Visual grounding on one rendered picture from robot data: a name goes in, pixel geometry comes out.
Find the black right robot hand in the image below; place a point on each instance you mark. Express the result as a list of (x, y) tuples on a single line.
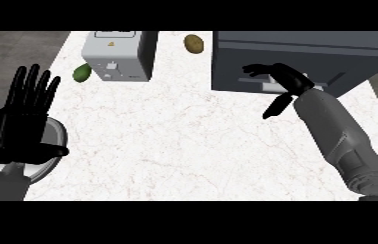
[(290, 79)]

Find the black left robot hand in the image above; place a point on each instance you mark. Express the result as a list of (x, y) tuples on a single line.
[(23, 121)]

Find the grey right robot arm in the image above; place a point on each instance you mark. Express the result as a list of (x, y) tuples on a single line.
[(340, 141)]

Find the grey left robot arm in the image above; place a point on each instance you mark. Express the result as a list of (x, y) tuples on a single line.
[(13, 183)]

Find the dark grey drawer cabinet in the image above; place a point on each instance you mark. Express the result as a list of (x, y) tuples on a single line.
[(296, 54)]

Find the grey metal cup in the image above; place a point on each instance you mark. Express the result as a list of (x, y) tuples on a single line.
[(50, 148)]

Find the green avocado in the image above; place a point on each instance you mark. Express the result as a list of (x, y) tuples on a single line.
[(82, 73)]

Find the brown potato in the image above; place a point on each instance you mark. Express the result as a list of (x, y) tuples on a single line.
[(194, 43)]

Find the pale grey box appliance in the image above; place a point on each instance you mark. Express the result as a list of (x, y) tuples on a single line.
[(119, 54)]

